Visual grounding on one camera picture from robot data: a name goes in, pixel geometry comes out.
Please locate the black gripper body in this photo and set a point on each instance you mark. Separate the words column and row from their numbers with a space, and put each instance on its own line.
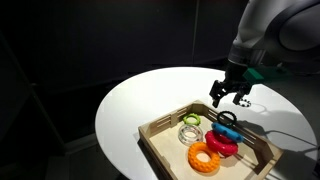
column 234, row 80

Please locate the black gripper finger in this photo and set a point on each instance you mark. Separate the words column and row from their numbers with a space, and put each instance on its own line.
column 237, row 98
column 217, row 94

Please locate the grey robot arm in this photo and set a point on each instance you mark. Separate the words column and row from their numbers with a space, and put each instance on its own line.
column 270, row 32

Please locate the wooden tray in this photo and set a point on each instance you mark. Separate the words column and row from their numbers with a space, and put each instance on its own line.
column 254, row 160

